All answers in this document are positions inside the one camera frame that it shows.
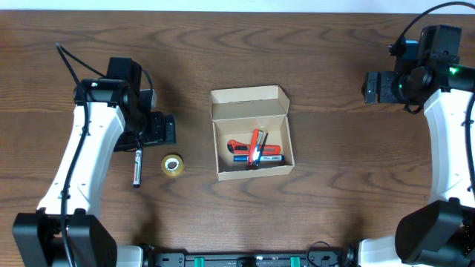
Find black marker pen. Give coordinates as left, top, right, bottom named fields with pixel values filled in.
left=133, top=148, right=143, bottom=188

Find yellow clear tape roll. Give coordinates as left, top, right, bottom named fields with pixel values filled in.
left=161, top=154, right=185, bottom=177

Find red utility knife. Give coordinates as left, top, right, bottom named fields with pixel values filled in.
left=227, top=139, right=281, bottom=155

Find red and white pliers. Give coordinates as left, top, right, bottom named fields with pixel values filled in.
left=246, top=129, right=267, bottom=169

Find blue marker pen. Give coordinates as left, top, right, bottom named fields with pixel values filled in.
left=233, top=154, right=285, bottom=162

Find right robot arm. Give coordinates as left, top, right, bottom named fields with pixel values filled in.
left=357, top=61, right=474, bottom=266

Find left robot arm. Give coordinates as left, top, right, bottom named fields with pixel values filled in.
left=13, top=79, right=176, bottom=266

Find open cardboard box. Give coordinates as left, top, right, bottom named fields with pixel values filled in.
left=210, top=85, right=295, bottom=181

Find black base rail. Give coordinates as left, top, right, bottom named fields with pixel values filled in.
left=140, top=244, right=431, bottom=267

